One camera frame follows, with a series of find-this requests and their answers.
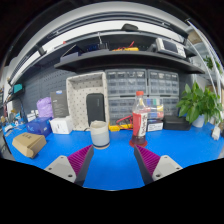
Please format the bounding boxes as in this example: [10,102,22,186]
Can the grey ceramic cup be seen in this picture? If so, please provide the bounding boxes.
[89,120,111,150]

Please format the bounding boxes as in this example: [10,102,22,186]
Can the flat round red coaster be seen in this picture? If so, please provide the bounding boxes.
[128,138,149,149]

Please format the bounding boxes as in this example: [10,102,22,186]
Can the blue carton box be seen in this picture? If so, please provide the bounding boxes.
[25,116,53,138]

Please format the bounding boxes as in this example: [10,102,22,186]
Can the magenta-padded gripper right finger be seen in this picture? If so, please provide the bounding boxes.
[133,144,184,186]

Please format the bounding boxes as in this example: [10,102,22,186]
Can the red-capped clear drink bottle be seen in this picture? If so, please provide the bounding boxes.
[131,90,149,147]

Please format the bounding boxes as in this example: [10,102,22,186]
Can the yellow multimeter with red leads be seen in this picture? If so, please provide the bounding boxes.
[108,114,134,132]

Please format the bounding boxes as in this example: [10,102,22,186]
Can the plain black box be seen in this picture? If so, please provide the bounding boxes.
[162,115,192,131]

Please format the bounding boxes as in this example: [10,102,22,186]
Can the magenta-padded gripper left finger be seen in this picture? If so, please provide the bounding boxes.
[43,144,95,187]

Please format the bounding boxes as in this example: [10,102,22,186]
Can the green potted plant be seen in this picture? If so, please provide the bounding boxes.
[175,82,224,129]

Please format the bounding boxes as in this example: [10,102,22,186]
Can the brown cardboard box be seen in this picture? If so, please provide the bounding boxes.
[11,131,48,160]

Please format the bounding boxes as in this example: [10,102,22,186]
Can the teal screen monitor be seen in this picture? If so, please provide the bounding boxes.
[12,83,24,95]

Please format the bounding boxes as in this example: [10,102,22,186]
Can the clear organizer with colourful parts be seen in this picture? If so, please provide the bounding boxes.
[143,96,165,122]

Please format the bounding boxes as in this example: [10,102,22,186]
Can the purple plastic bag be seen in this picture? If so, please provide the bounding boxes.
[36,96,54,119]

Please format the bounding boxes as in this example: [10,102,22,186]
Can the black box with white label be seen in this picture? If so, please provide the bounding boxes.
[146,119,165,133]

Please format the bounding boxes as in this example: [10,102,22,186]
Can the black zip case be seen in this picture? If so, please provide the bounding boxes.
[85,92,107,127]

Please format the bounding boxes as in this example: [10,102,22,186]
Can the white dotted storage tray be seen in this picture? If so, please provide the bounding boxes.
[65,71,110,132]

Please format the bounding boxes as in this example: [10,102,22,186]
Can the white carton box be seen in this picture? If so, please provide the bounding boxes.
[49,115,74,135]

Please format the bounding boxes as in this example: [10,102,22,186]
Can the dark workbench shelf unit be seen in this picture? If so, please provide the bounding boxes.
[6,14,206,86]

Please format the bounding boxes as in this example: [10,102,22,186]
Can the small white carton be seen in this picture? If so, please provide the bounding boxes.
[26,112,38,123]

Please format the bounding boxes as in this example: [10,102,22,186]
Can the white wire shelf rack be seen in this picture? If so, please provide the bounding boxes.
[186,19,224,101]

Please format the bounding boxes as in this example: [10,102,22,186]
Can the dark grey flat box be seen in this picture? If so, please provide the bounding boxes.
[49,89,70,119]

